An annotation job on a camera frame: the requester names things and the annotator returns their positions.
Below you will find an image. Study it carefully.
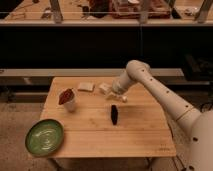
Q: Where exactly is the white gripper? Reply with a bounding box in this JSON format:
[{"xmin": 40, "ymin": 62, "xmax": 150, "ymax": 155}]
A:
[{"xmin": 106, "ymin": 90, "xmax": 123, "ymax": 101}]

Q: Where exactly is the white paper cup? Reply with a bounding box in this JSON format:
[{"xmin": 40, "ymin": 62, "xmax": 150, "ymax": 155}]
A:
[{"xmin": 62, "ymin": 94, "xmax": 76, "ymax": 112}]

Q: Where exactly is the black upright eraser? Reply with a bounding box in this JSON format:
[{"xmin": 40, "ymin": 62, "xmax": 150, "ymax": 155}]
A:
[{"xmin": 111, "ymin": 105, "xmax": 118, "ymax": 125}]

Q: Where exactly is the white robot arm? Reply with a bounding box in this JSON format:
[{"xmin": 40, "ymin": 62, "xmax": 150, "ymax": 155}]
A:
[{"xmin": 111, "ymin": 60, "xmax": 213, "ymax": 171}]

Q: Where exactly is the wooden folding table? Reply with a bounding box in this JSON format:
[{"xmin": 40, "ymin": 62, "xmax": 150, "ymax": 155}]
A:
[{"xmin": 40, "ymin": 77, "xmax": 176, "ymax": 159}]

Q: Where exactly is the red chip bag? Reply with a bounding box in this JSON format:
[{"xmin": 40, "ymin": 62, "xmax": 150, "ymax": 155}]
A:
[{"xmin": 59, "ymin": 89, "xmax": 74, "ymax": 105}]

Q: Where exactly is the green round plate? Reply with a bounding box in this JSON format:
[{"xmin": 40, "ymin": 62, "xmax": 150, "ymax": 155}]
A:
[{"xmin": 25, "ymin": 119, "xmax": 64, "ymax": 157}]

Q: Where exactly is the white plastic bottle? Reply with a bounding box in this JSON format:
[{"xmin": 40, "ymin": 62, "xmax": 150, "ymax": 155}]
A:
[{"xmin": 99, "ymin": 83, "xmax": 127, "ymax": 103}]

